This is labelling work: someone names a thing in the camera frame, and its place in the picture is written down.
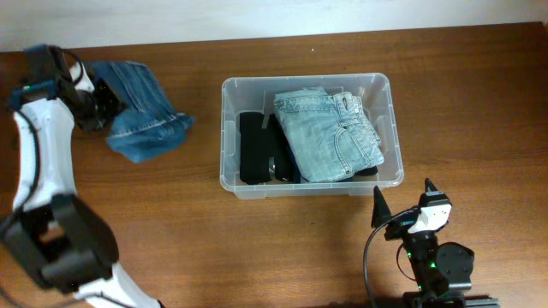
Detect dark grey garment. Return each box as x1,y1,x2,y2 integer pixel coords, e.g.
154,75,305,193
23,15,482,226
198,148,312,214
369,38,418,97
355,166,378,176

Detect dark blue jeans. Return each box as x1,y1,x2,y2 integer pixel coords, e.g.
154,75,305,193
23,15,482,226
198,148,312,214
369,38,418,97
91,61,195,163

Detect blue garment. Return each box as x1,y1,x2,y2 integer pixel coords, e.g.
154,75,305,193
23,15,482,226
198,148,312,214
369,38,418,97
286,145,309,184

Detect light blue jeans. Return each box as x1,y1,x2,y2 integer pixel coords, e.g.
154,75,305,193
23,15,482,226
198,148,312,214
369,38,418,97
273,87,384,183

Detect black garment with tape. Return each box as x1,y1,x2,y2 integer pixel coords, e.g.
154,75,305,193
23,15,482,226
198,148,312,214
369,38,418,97
240,112,295,185

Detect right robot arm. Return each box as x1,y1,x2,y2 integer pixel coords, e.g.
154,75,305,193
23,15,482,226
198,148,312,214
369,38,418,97
363,179,500,308

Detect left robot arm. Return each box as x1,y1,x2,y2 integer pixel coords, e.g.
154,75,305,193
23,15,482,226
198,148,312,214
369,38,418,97
1,44,162,307

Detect clear plastic storage bin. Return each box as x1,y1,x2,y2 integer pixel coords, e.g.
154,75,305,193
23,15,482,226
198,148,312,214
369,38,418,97
219,73,404,199

